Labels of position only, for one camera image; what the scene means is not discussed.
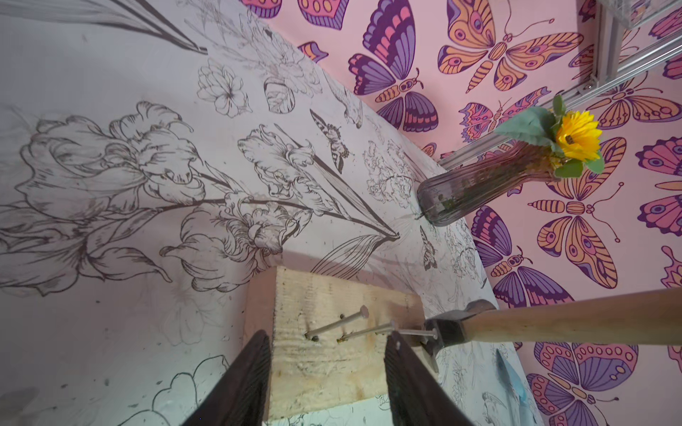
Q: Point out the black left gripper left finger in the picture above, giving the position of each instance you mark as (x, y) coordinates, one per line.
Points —
(239, 397)

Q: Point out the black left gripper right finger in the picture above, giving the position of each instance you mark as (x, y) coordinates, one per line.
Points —
(416, 398)

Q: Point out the small wooden nail block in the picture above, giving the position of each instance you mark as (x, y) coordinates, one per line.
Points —
(310, 376)

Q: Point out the wooden handled claw hammer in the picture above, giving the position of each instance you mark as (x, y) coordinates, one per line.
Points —
(652, 318)

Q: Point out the ribbed purple glass vase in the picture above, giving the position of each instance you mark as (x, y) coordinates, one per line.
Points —
(454, 194)

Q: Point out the yellow artificial sunflower bunch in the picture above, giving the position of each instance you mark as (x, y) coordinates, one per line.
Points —
(567, 142)

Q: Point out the aluminium cage frame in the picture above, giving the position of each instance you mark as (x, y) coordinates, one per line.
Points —
(619, 54)

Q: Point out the white wire wall basket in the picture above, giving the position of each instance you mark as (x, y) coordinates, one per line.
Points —
(634, 13)

